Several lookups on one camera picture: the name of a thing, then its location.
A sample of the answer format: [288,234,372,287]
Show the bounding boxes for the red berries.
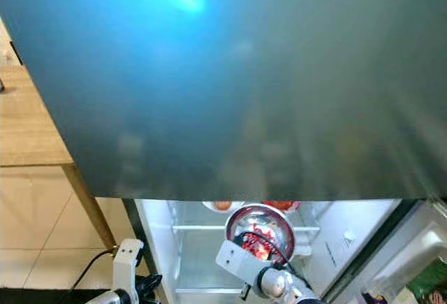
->
[241,226,280,259]

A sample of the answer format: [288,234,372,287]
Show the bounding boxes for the stainless steel bowl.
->
[225,204,295,261]

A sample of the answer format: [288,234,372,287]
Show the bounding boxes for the wooden table leg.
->
[61,163,117,252]

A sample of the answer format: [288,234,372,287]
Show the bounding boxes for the white bowl with egg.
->
[201,200,247,215]

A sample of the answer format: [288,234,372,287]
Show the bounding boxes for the black floor mat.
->
[0,288,91,304]

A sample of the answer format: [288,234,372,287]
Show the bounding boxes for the red food dish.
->
[261,201,302,212]

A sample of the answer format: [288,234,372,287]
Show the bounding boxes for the purple food package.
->
[362,290,389,304]

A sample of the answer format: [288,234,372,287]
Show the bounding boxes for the green food package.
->
[406,261,447,302]

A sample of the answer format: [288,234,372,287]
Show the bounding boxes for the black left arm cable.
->
[54,248,117,304]

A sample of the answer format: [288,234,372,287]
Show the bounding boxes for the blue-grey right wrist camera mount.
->
[214,239,268,289]

